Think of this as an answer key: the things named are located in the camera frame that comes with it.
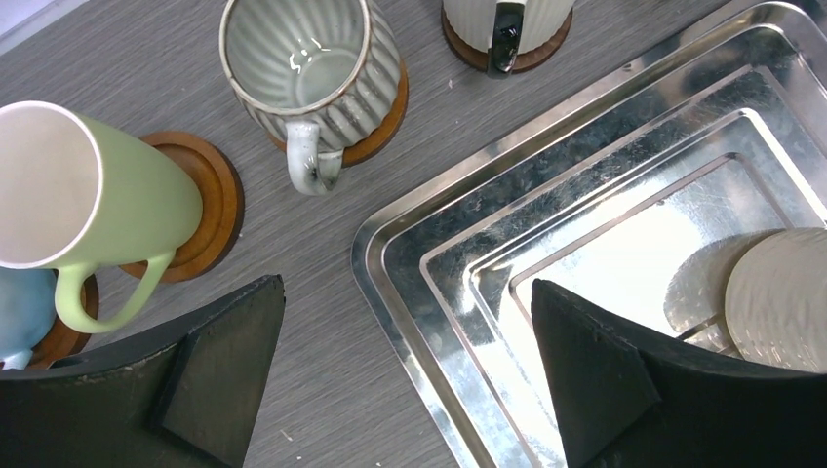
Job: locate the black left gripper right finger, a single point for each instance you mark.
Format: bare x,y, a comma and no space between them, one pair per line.
627,396

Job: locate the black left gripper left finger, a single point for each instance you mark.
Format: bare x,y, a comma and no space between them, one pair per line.
185,393

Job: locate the orange wooden coaster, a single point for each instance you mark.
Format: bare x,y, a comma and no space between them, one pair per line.
223,200
328,111
62,341

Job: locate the white grey mug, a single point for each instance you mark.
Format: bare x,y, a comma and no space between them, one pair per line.
27,313

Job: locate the cream mug green handle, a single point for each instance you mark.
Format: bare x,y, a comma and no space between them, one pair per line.
77,194

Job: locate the silver metal tray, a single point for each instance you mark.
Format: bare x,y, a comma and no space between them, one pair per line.
638,193

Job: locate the grey ribbed mug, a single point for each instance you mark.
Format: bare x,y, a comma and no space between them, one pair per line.
254,36

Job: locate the dark walnut wooden coaster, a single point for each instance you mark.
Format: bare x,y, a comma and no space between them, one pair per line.
524,62

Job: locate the white mug brown base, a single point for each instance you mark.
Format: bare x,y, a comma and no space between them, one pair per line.
504,29

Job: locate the large cream mug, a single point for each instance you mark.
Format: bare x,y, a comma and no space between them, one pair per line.
775,301

